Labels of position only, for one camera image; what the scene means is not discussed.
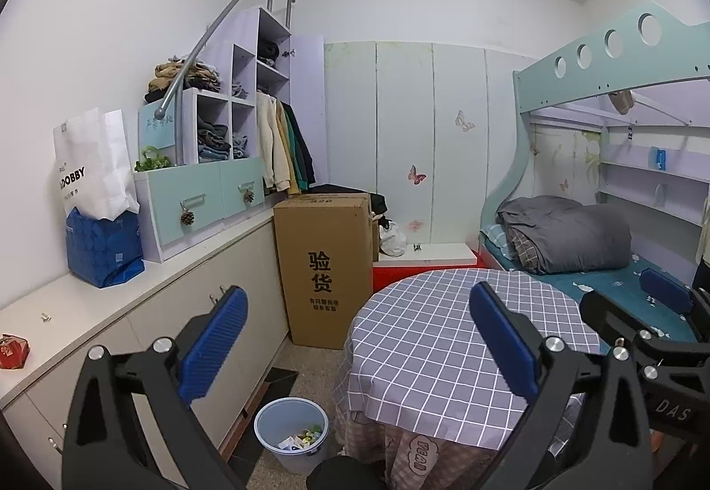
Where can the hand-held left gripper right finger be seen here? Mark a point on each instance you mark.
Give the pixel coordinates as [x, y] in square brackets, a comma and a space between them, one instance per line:
[502, 340]

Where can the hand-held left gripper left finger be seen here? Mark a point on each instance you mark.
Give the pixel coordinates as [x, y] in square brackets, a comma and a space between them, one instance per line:
[213, 346]

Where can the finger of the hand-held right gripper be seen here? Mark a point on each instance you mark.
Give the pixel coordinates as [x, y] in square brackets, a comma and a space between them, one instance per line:
[615, 323]
[665, 290]

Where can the blue plastic waste bin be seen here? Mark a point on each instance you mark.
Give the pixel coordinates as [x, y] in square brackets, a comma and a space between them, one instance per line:
[272, 423]

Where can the teal patterned bed sheet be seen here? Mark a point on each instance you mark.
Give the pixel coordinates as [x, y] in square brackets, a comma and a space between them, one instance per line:
[599, 282]

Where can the grey checkered tablecloth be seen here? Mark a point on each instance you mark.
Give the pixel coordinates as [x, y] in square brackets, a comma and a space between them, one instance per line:
[444, 346]

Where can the low cream cabinet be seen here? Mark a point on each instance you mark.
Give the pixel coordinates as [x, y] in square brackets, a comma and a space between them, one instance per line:
[155, 312]

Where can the blue plaid pillow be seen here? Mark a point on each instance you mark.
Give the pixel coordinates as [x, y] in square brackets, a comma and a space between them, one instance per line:
[496, 243]

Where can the grey quilt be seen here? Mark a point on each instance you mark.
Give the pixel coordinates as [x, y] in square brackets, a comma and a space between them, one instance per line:
[566, 235]

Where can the white board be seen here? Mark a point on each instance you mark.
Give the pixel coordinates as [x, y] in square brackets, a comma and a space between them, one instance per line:
[444, 254]

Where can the red storage box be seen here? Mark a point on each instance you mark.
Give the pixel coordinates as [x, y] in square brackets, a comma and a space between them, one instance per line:
[399, 276]

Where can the pine cone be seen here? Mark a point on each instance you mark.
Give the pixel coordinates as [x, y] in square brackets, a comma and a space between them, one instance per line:
[248, 196]
[187, 218]

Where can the small blue box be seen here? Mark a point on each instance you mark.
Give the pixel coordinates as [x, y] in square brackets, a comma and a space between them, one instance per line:
[659, 158]

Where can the tall brown cardboard box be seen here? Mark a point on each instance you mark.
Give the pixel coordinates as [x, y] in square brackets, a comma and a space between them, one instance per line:
[321, 268]

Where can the pink plaid table skirt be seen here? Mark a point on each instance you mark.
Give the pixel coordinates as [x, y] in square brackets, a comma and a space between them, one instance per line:
[421, 456]

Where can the faint pink butterfly sticker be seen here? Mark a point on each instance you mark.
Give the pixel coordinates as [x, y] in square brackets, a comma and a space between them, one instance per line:
[416, 225]

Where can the white plastic bag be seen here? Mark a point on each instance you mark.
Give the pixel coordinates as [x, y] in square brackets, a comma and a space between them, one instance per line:
[394, 240]

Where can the mint green drawer unit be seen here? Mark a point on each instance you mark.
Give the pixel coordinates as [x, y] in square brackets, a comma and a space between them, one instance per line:
[199, 196]

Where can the dark rounded object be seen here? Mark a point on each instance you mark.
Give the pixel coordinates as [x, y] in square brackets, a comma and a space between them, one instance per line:
[349, 473]

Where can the green artificial plant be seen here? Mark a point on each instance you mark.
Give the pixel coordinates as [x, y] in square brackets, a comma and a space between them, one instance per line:
[152, 161]

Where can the brown hanging object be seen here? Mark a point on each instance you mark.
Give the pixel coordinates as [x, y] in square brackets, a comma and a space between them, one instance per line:
[620, 101]

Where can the beige hanging jacket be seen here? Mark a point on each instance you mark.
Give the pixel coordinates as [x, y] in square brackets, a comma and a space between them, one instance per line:
[289, 162]

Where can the small red box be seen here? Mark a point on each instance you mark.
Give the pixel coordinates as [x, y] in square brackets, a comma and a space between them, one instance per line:
[14, 351]

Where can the folded blue clothes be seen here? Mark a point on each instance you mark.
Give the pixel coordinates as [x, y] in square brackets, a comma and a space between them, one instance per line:
[240, 146]

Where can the folded dark jeans stack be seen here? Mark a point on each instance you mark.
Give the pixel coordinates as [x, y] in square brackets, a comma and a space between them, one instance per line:
[213, 140]

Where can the green hanging jacket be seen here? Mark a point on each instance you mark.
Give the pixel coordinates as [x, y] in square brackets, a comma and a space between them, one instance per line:
[299, 157]

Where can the black clothing heap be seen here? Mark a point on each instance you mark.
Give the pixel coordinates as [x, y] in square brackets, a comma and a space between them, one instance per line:
[355, 189]

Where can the cream hanging jacket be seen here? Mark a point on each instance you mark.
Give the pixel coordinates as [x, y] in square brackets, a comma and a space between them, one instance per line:
[272, 140]

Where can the black hanging jacket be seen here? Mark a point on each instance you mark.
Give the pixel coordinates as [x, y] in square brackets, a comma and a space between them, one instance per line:
[308, 146]

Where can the white paper shopping bag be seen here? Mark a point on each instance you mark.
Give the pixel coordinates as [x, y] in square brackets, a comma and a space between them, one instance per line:
[89, 162]

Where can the pale butterfly sticker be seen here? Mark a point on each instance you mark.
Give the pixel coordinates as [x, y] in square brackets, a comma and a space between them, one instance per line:
[465, 120]

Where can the mint green written board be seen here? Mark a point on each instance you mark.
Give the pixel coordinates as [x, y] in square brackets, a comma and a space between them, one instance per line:
[158, 129]

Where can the white wardrobe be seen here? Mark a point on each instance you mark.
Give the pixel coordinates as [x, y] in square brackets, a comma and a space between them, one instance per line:
[399, 124]

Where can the folded grey clothes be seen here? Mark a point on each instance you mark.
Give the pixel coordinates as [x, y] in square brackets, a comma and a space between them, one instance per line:
[239, 90]

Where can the pile of folded brown clothes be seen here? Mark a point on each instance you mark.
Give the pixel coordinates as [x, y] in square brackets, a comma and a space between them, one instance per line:
[183, 79]

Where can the lilac stepped shelf unit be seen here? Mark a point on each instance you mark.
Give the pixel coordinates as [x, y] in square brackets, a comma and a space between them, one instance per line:
[244, 63]

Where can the folded black clothes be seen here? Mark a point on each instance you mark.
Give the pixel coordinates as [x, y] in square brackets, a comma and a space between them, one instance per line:
[269, 53]

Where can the grey metal handrail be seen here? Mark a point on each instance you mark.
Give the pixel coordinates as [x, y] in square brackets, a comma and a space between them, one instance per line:
[211, 29]

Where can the mint green bunk bed frame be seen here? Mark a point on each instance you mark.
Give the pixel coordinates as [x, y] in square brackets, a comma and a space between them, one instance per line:
[549, 74]

